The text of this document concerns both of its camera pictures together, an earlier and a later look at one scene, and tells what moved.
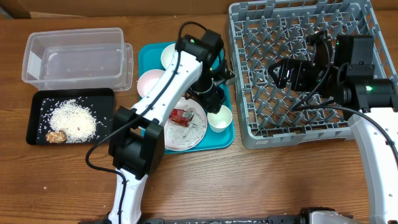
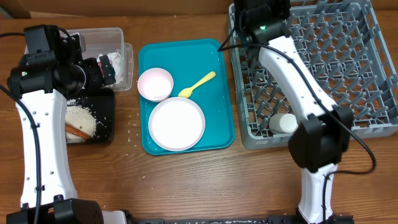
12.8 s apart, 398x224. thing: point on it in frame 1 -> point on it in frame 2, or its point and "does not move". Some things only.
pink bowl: x=147 y=80 does not move
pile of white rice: x=78 y=121 does not move
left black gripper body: x=206 y=92 -> x=94 y=79
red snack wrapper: x=181 y=116 -> x=100 y=66
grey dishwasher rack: x=265 y=33 does not move
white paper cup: x=219 y=121 -> x=283 y=123
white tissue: x=179 y=135 -> x=115 y=58
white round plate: x=186 y=125 does not move
